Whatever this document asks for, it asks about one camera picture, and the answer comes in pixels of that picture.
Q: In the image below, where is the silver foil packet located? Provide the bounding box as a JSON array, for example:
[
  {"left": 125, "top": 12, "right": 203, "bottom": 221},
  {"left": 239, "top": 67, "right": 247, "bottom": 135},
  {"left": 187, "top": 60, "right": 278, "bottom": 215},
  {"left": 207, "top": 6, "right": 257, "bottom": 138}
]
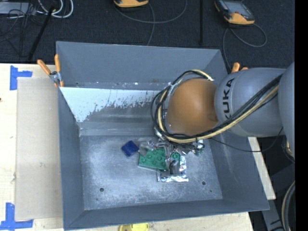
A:
[{"left": 156, "top": 153, "right": 189, "bottom": 183}]

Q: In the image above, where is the green studded flat block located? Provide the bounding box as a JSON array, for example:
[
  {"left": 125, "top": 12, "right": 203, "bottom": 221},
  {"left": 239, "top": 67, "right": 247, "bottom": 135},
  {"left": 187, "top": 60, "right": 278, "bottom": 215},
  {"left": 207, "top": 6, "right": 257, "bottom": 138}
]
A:
[{"left": 137, "top": 148, "right": 181, "bottom": 172}]

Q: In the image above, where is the clear plastic wrapper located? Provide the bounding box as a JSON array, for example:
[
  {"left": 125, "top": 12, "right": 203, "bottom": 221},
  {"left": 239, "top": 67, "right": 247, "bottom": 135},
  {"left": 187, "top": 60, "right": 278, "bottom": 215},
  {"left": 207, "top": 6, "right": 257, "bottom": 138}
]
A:
[{"left": 139, "top": 140, "right": 157, "bottom": 155}]

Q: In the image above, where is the blue sponge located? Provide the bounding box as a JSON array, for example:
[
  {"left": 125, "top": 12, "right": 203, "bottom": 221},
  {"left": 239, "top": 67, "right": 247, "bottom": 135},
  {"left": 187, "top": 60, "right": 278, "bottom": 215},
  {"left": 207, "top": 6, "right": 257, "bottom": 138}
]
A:
[{"left": 121, "top": 140, "right": 140, "bottom": 157}]

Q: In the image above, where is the grey metal bin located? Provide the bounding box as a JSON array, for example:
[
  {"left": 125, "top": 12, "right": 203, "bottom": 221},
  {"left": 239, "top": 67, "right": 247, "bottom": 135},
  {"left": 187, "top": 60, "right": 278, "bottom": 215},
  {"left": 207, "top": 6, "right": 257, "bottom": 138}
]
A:
[{"left": 55, "top": 41, "right": 270, "bottom": 231}]

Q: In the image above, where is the pale wood board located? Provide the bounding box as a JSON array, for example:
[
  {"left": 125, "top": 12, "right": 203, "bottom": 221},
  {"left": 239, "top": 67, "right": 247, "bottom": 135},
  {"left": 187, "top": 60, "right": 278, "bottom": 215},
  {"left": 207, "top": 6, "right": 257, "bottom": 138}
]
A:
[{"left": 14, "top": 77, "right": 64, "bottom": 221}]

